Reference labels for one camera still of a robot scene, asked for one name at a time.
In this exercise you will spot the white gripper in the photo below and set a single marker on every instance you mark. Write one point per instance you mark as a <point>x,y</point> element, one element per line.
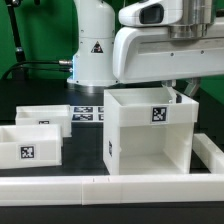
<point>149,54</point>

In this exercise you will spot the black camera stand pole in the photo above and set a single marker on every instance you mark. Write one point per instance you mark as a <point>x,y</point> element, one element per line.
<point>18,72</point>

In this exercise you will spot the white front drawer box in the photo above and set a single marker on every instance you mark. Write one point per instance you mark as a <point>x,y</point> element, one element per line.
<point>23,146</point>

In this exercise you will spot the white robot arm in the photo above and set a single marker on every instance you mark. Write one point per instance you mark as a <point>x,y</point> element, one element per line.
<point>98,25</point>

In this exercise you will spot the white drawer cabinet frame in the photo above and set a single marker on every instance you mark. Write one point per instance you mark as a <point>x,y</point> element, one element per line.
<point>143,133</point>

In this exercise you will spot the white drawer box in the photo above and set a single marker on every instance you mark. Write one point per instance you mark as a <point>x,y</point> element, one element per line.
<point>46,114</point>
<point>23,146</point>

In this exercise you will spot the white right fence rail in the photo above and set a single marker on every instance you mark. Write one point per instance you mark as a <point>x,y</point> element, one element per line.
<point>209,153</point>

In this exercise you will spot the white fence rail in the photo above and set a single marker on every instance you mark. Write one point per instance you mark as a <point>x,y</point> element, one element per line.
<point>91,190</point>
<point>209,153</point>

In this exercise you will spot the white tag plate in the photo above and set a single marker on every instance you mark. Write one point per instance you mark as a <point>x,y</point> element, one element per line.
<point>87,114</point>

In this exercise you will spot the white front fence rail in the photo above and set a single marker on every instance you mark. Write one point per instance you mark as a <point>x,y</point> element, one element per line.
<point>91,190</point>

